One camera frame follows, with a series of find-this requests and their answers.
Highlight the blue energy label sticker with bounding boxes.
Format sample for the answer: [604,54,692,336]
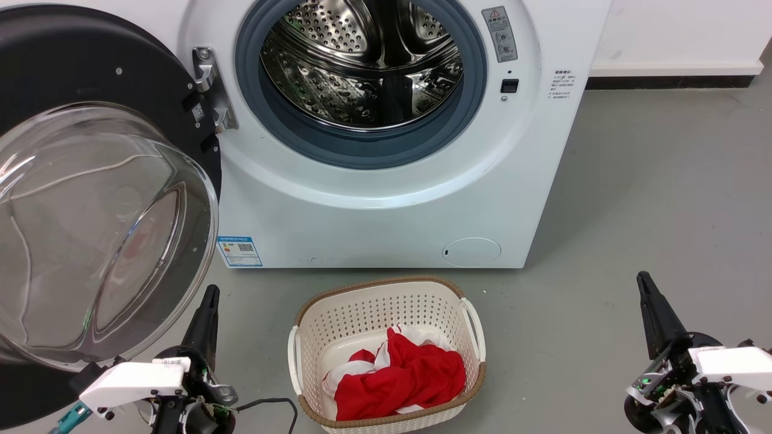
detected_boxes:
[216,236,264,268]

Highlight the black round glass washer door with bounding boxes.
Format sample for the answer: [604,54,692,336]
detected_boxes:
[0,5,223,429]

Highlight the steel perforated washer drum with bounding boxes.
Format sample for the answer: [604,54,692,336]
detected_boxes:
[259,0,465,130]

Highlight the grey metal door hinge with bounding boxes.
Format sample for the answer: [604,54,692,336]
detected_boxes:
[192,46,239,134]

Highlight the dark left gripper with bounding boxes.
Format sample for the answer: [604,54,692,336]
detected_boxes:
[151,285,239,434]

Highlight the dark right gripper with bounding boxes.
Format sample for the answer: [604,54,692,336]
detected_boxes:
[623,271,753,434]

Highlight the red garment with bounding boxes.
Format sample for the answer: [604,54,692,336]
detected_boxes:
[334,327,467,422]

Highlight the white front-load washing machine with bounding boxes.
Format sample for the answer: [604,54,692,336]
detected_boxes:
[96,0,613,269]

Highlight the teal cable connector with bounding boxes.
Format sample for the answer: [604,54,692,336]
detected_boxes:
[48,401,94,434]

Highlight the grey warning sticker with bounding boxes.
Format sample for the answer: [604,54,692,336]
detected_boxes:
[481,6,519,63]

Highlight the round white filter cover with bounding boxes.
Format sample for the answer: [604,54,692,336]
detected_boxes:
[441,237,502,268]

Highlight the cream plastic laundry basket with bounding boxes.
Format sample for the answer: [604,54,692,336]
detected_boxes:
[287,275,487,434]

